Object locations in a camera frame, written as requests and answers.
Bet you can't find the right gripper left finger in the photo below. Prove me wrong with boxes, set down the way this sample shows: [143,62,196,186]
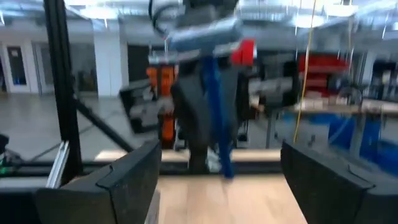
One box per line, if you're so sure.
[34,140,162,224]

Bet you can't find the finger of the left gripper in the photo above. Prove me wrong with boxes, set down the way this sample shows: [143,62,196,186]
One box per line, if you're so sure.
[221,66,250,147]
[169,71,219,175]

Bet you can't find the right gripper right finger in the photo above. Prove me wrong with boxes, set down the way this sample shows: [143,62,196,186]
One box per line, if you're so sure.
[280,140,398,224]

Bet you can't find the blue toothbrush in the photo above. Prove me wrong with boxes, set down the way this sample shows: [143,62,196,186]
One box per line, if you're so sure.
[201,55,234,180]

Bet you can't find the red plastic crate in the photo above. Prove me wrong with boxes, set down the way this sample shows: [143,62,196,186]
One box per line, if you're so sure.
[230,39,258,67]

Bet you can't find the orange storage bin rack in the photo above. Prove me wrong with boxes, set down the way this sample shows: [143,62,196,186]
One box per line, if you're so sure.
[146,63,180,149]

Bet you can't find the blue storage crates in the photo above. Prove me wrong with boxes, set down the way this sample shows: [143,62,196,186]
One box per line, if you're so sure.
[310,113,398,175]

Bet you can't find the wooden workbench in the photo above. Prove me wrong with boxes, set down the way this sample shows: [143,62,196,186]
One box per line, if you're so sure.
[264,99,398,150]

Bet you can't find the black device with green light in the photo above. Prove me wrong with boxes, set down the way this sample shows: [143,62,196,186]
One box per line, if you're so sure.
[0,133,24,177]

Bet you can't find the silver aluminium bracket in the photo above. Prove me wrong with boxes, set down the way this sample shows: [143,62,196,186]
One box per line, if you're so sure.
[45,140,70,189]

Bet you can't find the yellow hanging cable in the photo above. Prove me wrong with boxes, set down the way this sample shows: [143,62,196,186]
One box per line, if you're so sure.
[292,0,317,144]

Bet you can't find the black aluminium frame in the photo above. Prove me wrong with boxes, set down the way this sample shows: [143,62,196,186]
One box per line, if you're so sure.
[0,0,282,187]

